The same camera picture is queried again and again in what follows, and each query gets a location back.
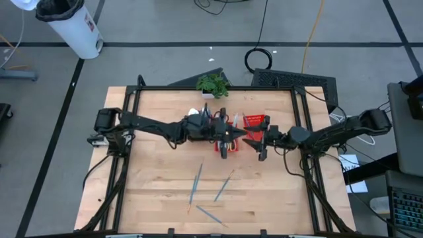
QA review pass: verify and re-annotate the thin white cable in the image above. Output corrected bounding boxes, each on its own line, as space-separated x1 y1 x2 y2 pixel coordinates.
0 9 26 69

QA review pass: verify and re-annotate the black arm base cable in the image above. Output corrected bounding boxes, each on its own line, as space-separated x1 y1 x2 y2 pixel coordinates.
81 153 112 191

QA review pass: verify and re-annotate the backlit black keyboard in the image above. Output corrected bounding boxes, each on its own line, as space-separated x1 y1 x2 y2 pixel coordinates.
391 187 423 232

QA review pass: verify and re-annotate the teal handled paintbrush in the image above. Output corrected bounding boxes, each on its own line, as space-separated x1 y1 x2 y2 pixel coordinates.
195 205 229 228
194 162 204 193
187 175 198 215
243 113 254 133
213 169 235 202

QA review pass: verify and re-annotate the dark desk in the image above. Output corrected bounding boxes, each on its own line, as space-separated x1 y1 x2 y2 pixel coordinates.
385 170 423 238

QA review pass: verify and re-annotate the black chair base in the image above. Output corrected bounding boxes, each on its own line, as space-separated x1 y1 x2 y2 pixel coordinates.
0 103 14 120

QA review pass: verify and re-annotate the black angled panel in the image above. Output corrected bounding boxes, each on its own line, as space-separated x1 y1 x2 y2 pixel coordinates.
167 67 225 87

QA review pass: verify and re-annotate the white paper sheet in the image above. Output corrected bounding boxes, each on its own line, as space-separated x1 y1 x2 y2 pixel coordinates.
337 154 369 194

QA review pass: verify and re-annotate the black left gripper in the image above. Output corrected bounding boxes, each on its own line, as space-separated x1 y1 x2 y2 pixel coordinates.
184 108 248 159

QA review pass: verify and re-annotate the black monitor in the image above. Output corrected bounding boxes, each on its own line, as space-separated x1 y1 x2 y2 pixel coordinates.
399 75 423 120

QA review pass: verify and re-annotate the black aluminium table frame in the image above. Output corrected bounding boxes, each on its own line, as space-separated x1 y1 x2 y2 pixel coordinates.
77 74 356 238

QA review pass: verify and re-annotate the yellow cable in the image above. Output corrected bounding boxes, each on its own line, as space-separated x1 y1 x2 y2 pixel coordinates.
300 0 327 74

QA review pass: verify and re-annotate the white trash can black liner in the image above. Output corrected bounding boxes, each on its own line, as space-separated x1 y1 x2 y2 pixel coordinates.
35 0 105 60

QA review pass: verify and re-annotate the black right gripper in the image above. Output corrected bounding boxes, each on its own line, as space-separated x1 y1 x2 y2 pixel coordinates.
242 115 291 162

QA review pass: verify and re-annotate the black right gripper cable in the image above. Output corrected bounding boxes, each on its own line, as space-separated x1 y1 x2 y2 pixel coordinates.
283 147 307 179

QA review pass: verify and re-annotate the black coiled hanging cable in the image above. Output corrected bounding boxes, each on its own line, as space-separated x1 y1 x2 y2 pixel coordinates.
243 0 274 75

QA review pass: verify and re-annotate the green potted plant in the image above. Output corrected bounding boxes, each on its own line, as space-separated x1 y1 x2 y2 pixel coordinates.
196 73 231 100

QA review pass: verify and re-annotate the white computer mouse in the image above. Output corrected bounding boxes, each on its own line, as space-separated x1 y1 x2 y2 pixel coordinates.
369 196 391 216

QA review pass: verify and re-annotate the grey floor bar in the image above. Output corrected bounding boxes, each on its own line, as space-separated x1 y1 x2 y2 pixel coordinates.
0 67 38 82

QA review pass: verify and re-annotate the black looped floor cable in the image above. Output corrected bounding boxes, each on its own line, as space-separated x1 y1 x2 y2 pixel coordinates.
193 0 234 16

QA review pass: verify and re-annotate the white plastic object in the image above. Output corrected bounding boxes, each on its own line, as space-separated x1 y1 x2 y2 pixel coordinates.
10 0 41 11

